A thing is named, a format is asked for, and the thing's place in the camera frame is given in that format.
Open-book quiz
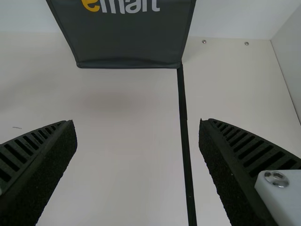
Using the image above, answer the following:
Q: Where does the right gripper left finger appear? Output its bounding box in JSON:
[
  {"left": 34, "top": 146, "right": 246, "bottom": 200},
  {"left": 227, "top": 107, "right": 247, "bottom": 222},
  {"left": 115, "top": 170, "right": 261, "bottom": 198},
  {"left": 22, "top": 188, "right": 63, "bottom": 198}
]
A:
[{"left": 0, "top": 119, "right": 78, "bottom": 226}]

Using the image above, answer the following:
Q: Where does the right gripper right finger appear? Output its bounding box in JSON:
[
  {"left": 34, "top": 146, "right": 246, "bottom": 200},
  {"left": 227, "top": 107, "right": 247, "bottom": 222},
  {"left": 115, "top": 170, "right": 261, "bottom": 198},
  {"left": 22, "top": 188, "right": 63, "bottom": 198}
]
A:
[{"left": 198, "top": 118, "right": 301, "bottom": 226}]

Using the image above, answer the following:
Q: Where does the black strip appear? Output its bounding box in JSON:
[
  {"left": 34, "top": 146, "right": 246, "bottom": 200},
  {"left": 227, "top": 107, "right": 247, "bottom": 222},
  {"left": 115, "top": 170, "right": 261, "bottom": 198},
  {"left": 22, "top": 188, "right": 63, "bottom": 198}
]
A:
[{"left": 176, "top": 63, "right": 198, "bottom": 226}]

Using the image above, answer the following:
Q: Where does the dark grey bag with straps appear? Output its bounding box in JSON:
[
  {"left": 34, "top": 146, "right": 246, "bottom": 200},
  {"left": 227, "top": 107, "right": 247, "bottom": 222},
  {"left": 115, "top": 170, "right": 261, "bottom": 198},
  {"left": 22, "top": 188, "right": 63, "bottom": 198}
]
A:
[{"left": 46, "top": 0, "right": 197, "bottom": 69}]

